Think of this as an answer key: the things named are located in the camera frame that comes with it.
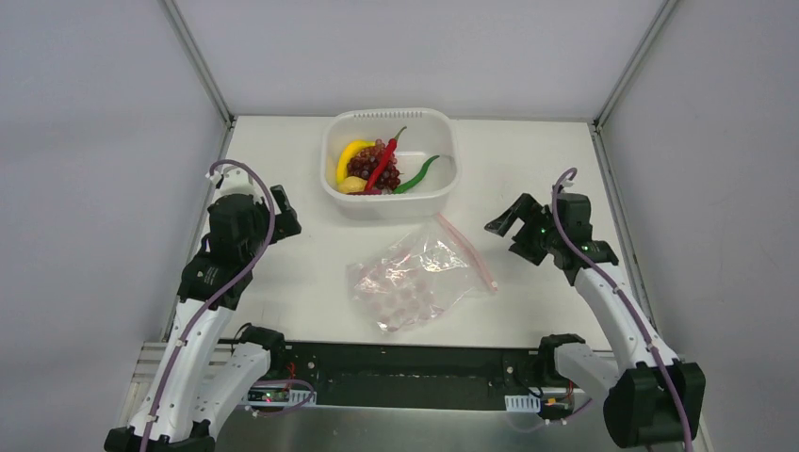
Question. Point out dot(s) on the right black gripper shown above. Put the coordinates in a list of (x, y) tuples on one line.
[(528, 228)]

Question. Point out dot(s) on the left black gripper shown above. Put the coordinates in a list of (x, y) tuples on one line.
[(282, 212)]

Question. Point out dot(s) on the clear pink zip bag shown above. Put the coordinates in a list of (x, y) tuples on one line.
[(419, 278)]

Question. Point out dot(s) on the red grape bunch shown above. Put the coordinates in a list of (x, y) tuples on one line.
[(368, 159)]

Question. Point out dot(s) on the white plastic basket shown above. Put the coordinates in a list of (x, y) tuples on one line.
[(428, 133)]

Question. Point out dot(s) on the red chili pepper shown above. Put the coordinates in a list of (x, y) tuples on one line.
[(386, 158)]

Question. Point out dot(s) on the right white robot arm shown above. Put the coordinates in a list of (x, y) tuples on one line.
[(648, 395)]

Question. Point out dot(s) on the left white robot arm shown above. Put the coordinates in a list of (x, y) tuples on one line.
[(181, 412)]

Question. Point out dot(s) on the yellow lemon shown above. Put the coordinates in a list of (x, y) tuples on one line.
[(351, 184)]

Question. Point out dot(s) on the yellow banana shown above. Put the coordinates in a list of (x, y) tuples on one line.
[(350, 151)]

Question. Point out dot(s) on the green chili pepper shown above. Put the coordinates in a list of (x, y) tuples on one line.
[(418, 178)]

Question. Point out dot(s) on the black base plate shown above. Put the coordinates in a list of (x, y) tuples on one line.
[(416, 377)]

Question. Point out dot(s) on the left aluminium frame post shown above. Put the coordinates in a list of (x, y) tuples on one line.
[(197, 61)]

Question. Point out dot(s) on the aluminium frame post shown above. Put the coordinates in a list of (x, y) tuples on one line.
[(653, 31), (197, 61)]

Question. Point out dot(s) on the right aluminium frame post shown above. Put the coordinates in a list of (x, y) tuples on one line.
[(653, 31)]

